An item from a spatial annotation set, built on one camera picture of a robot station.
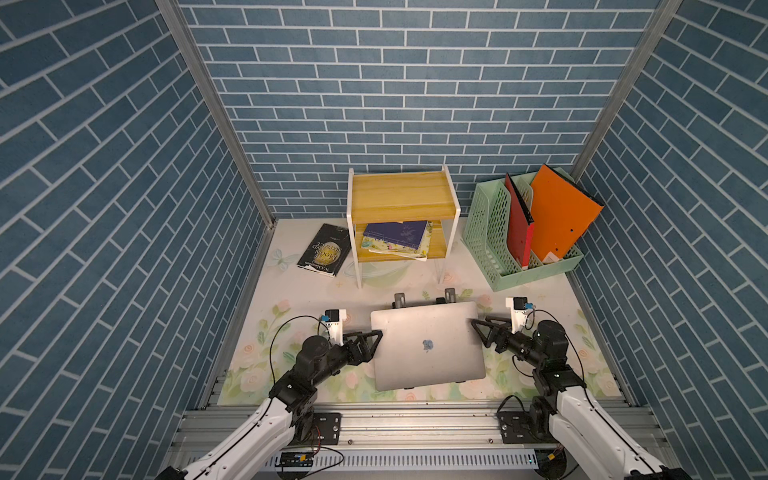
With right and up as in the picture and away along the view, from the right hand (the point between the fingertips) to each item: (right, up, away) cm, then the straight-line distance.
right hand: (482, 322), depth 81 cm
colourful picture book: (-29, +21, +10) cm, 37 cm away
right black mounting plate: (+6, -24, -8) cm, 26 cm away
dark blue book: (-20, +25, +12) cm, 34 cm away
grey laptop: (-15, -6, -1) cm, 17 cm away
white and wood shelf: (-22, +35, -1) cm, 41 cm away
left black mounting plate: (-43, -25, -8) cm, 50 cm away
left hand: (-28, -4, -3) cm, 29 cm away
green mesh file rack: (+10, +23, +29) cm, 39 cm away
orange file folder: (+27, +32, +10) cm, 43 cm away
